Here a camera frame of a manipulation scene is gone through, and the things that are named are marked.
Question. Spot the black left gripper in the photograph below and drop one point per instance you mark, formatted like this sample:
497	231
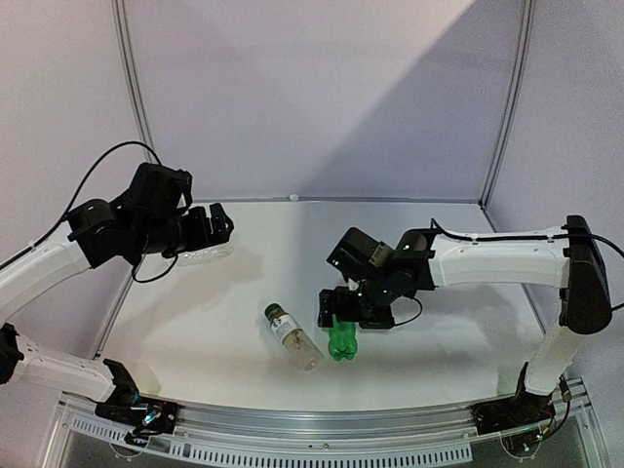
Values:
203	237

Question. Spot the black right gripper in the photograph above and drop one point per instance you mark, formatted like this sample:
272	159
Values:
381	321

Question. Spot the clear plastic bottle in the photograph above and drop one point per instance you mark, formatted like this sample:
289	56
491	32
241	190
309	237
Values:
204	255

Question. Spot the green plastic bottle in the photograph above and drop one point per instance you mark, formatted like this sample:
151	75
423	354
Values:
343	344

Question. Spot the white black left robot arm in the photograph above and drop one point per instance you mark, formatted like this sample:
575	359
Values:
155	215

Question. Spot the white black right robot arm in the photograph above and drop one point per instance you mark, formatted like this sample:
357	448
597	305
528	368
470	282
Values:
566	258

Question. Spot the coffee bottle with dark cap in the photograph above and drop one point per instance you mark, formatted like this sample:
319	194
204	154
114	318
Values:
303	352

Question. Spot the aluminium frame rail left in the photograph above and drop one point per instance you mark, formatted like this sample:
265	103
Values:
112	313

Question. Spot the aluminium frame rail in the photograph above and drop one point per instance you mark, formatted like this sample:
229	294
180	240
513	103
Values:
345	200
112	313

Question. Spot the aluminium frame rail back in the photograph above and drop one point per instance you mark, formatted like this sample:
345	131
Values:
345	200

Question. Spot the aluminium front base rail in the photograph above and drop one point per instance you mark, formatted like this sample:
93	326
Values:
441	436

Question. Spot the aluminium frame post right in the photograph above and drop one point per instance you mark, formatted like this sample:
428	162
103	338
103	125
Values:
510	104

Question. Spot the aluminium frame post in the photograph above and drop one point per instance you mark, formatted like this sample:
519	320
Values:
129	68
510	104

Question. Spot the aluminium frame post left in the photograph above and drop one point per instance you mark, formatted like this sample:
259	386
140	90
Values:
129	68

